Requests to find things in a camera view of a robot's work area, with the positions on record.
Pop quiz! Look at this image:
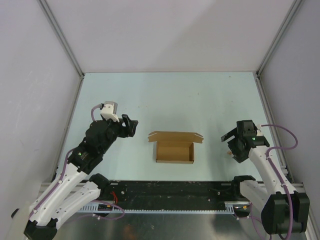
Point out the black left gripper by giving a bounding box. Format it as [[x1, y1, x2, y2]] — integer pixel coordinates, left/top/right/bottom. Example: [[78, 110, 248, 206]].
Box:
[[99, 114, 138, 154]]

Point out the brown cardboard box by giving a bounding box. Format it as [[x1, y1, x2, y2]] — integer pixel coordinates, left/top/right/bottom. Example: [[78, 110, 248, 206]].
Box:
[[148, 131, 204, 164]]

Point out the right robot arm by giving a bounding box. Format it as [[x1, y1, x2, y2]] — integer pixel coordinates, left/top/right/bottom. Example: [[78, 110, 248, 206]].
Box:
[[221, 120, 310, 240]]

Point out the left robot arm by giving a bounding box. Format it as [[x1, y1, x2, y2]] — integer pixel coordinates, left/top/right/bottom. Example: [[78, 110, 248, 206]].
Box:
[[22, 114, 139, 240]]

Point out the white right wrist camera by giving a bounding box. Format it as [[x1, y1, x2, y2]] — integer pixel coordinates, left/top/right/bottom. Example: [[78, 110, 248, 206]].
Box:
[[256, 124, 264, 136]]

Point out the grey slotted cable duct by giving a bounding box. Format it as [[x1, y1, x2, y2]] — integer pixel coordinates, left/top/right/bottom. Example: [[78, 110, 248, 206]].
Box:
[[79, 201, 237, 215]]

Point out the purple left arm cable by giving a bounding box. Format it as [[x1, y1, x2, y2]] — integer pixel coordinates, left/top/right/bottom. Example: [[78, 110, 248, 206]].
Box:
[[29, 103, 126, 221]]

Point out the right aluminium corner post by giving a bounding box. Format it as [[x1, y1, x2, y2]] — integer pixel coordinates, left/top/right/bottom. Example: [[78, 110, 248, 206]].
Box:
[[256, 0, 305, 76]]

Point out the aluminium corner post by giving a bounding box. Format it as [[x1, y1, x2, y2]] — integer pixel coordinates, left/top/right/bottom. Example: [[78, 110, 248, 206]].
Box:
[[37, 0, 84, 77], [256, 0, 305, 76]]

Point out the left aluminium corner post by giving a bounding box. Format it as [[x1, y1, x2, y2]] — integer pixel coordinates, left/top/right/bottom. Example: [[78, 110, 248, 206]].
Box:
[[37, 0, 84, 77]]

